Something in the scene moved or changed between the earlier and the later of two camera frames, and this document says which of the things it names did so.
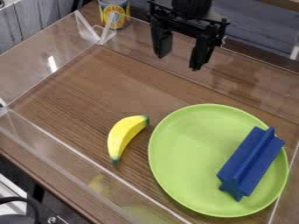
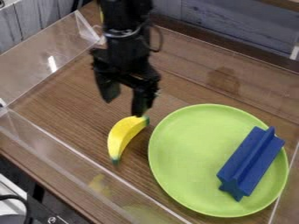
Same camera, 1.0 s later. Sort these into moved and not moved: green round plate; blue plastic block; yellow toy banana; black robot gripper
Moved: black robot gripper
Not moved: green round plate; yellow toy banana; blue plastic block
